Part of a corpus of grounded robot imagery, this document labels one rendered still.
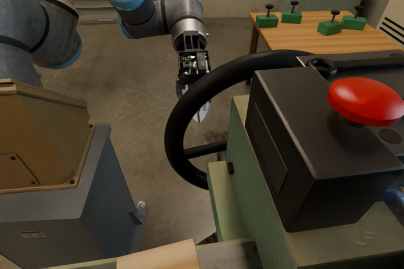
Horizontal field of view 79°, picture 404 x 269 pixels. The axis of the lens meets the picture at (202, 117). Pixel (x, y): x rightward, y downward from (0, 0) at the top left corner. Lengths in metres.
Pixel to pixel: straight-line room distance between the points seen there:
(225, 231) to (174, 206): 1.01
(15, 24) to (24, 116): 0.19
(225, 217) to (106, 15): 3.03
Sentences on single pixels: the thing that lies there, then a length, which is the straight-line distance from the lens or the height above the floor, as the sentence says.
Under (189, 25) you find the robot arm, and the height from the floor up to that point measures 0.85.
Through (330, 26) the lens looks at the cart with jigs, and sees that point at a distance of 1.53.
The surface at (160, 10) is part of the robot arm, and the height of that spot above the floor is 0.87.
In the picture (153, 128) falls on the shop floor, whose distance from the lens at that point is 1.57.
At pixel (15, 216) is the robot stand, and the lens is 0.73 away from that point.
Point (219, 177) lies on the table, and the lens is 0.26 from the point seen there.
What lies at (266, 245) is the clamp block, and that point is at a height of 0.92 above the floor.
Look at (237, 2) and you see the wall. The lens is 3.11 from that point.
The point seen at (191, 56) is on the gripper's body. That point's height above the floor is 0.82.
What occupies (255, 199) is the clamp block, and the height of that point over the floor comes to 0.93.
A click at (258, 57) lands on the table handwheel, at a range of 0.29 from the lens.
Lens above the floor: 1.09
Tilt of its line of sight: 42 degrees down
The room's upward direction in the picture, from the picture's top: straight up
